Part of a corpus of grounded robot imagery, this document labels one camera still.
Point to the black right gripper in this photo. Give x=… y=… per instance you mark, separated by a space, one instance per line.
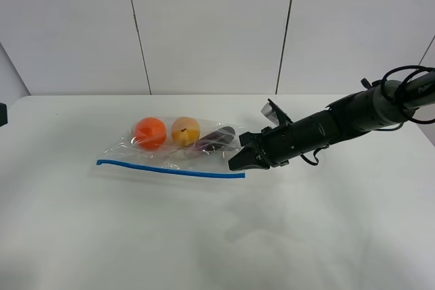
x=273 y=147

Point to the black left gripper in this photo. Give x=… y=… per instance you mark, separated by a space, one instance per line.
x=3 y=114

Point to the clear zip bag blue seal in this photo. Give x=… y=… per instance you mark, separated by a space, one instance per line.
x=125 y=156

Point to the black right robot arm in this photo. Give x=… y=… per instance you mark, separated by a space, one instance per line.
x=384 y=105

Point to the purple toy eggplant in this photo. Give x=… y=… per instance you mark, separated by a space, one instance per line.
x=216 y=140

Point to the yellow toy pear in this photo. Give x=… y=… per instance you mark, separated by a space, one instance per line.
x=185 y=131

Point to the orange toy fruit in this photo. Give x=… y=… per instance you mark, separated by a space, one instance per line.
x=150 y=133

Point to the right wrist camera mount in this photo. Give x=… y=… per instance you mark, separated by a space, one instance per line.
x=274 y=114

